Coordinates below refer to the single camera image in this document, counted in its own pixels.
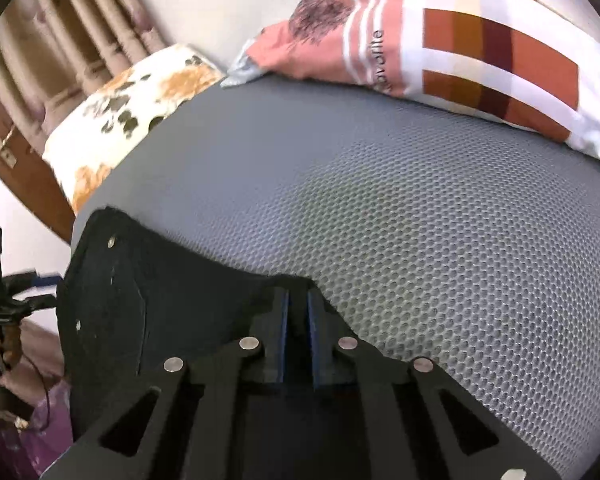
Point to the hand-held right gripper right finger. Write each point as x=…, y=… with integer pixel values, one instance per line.
x=316, y=345

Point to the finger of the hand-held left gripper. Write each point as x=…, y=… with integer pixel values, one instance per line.
x=32, y=304
x=35, y=280

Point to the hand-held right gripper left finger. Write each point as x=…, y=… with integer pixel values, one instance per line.
x=282, y=340

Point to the black pants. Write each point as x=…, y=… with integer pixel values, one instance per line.
x=180, y=290

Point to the brown wooden door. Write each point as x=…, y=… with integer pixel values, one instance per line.
x=25, y=180

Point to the metal door latch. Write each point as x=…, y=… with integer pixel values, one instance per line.
x=5, y=147

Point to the person's purple garment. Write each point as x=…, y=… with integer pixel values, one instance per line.
x=10, y=455

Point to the grey mesh mattress mat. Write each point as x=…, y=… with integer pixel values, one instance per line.
x=405, y=220

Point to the floral white orange cushion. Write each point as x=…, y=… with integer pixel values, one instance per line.
x=125, y=110

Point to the beige pleated curtain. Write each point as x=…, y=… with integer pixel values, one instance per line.
x=70, y=25

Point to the light blue cloth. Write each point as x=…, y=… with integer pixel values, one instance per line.
x=240, y=67

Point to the checked striped pillow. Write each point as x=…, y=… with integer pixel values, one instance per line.
x=455, y=45

